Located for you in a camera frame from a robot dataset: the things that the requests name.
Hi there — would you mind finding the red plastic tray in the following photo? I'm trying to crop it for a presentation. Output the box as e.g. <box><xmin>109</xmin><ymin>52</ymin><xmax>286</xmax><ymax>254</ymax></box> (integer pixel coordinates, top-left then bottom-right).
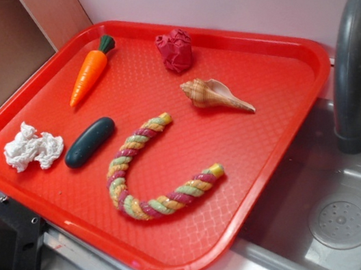
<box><xmin>0</xmin><ymin>21</ymin><xmax>330</xmax><ymax>270</ymax></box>

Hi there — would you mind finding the brown spiral seashell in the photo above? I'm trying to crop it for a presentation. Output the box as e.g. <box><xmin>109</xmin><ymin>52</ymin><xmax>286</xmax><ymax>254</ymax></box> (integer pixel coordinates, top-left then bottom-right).
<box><xmin>180</xmin><ymin>78</ymin><xmax>256</xmax><ymax>113</ymax></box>

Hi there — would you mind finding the crumpled red paper ball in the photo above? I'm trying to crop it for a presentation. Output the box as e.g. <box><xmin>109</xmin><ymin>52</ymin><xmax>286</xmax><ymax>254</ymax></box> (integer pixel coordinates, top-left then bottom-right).
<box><xmin>155</xmin><ymin>28</ymin><xmax>193</xmax><ymax>73</ymax></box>

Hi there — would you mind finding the dark green toy cucumber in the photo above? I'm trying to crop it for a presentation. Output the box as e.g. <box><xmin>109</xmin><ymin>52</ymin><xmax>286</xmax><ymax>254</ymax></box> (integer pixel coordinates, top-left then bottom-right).
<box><xmin>64</xmin><ymin>117</ymin><xmax>116</xmax><ymax>169</ymax></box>

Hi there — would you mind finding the orange toy carrot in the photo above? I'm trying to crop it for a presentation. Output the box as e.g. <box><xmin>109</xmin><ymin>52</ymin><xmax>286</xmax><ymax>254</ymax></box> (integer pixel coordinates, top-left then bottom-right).
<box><xmin>69</xmin><ymin>35</ymin><xmax>116</xmax><ymax>107</ymax></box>

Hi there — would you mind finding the crumpled white paper tissue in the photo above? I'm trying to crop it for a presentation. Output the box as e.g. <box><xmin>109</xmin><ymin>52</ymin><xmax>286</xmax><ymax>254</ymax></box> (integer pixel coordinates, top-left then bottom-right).
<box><xmin>3</xmin><ymin>122</ymin><xmax>64</xmax><ymax>173</ymax></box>

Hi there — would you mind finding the grey toy sink basin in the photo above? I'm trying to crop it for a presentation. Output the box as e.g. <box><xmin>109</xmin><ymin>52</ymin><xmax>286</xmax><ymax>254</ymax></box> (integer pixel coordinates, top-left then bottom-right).
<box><xmin>233</xmin><ymin>100</ymin><xmax>361</xmax><ymax>270</ymax></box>

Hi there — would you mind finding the grey toy faucet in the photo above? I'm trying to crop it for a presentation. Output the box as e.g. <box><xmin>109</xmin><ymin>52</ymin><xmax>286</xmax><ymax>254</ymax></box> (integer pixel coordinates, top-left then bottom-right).
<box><xmin>334</xmin><ymin>0</ymin><xmax>361</xmax><ymax>154</ymax></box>

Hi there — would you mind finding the multicolour twisted rope toy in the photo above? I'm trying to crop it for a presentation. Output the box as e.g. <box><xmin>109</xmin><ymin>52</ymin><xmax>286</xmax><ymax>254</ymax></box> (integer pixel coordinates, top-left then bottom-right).
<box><xmin>107</xmin><ymin>113</ymin><xmax>225</xmax><ymax>221</ymax></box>

